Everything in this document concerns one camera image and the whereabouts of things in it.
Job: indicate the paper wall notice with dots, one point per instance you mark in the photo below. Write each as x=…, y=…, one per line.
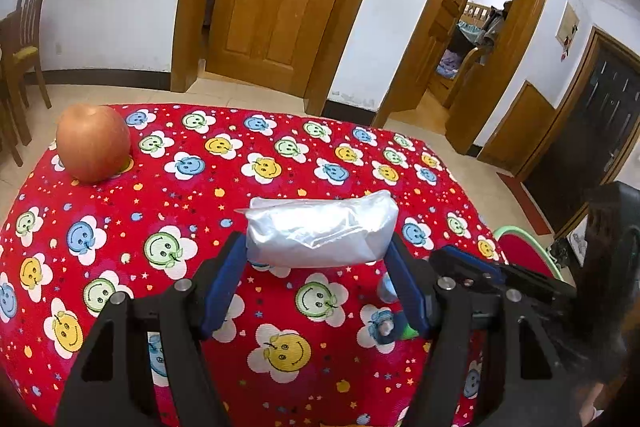
x=567, y=27

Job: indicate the white plastic bag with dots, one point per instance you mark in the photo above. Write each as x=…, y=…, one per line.
x=320, y=227

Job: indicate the wooden bunk bed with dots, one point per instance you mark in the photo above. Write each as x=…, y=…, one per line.
x=470, y=32

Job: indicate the apple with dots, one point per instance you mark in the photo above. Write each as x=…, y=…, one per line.
x=92, y=142

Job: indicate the wooden wall panel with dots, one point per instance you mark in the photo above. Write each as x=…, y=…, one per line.
x=515, y=127

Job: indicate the person's dark hair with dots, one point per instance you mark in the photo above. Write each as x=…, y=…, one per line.
x=590, y=347

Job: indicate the dark metal door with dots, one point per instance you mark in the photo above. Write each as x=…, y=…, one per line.
x=590, y=132

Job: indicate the small green plastic item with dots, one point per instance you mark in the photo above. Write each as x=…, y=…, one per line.
x=387, y=328

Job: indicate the wooden chair with yellow cushion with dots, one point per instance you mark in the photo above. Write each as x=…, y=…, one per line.
x=32, y=22

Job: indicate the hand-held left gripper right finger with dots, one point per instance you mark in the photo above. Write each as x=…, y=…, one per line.
x=407, y=287

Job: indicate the wooden table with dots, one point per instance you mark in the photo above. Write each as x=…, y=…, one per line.
x=10, y=72

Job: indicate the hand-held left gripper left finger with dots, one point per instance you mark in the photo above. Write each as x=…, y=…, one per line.
x=225, y=287

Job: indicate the wooden bedroom door frame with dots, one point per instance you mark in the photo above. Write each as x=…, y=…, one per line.
x=505, y=82

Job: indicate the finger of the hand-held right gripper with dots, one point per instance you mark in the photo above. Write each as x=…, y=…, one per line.
x=470, y=262

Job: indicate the open wooden bedroom door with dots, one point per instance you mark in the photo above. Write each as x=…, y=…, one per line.
x=460, y=7

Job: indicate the red flower printed tablecloth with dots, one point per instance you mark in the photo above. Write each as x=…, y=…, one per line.
x=150, y=187

